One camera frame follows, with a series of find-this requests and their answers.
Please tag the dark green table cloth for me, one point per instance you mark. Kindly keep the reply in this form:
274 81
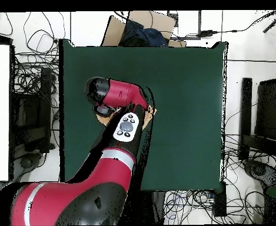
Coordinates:
187 94

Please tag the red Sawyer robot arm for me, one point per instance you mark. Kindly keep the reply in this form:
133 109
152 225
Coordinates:
81 195

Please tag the brown cardboard box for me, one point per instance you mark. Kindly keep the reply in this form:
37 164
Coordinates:
161 23

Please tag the black power adapter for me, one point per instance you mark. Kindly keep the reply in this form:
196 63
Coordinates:
206 33

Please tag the tan terry towel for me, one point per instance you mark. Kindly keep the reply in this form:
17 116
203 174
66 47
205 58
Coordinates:
103 120

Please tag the black stand frame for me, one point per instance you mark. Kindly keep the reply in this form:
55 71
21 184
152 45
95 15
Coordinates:
46 94
246 106

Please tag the black rectangular box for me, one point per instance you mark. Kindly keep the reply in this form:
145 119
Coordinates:
220 202

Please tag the dark blue garment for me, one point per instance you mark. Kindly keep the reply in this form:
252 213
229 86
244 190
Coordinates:
149 36

